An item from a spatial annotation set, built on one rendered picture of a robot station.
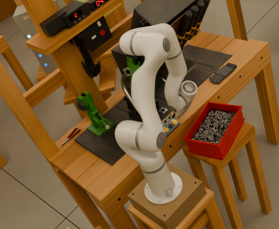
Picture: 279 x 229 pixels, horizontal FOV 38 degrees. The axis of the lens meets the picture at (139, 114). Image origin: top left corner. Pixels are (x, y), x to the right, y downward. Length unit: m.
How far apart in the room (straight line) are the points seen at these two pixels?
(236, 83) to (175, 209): 1.04
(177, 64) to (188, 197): 0.62
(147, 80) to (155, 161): 0.37
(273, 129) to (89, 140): 1.44
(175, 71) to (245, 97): 1.99
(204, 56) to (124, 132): 1.27
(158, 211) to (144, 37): 0.80
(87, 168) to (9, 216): 1.59
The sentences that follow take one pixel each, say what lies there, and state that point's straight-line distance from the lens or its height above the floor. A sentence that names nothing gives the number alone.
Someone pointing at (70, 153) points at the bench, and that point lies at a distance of 2.56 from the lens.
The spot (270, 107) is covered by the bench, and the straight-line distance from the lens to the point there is 3.07.
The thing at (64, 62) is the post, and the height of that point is 1.35.
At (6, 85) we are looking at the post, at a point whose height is 1.45.
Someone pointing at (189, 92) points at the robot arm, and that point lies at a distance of 1.96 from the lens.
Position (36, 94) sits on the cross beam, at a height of 1.24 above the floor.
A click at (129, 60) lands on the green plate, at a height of 1.26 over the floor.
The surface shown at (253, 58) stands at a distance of 2.72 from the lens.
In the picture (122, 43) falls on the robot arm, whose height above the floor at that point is 1.65.
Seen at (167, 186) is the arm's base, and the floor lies 1.01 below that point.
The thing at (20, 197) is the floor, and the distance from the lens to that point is 3.95.
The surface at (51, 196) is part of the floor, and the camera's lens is 3.74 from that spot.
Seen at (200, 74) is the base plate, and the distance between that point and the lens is 2.68.
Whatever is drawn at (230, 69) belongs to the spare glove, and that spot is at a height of 0.93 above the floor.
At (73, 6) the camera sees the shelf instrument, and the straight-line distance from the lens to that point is 2.42.
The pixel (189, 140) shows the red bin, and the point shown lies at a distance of 2.21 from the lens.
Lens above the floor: 2.42
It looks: 37 degrees down
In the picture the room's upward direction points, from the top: 24 degrees counter-clockwise
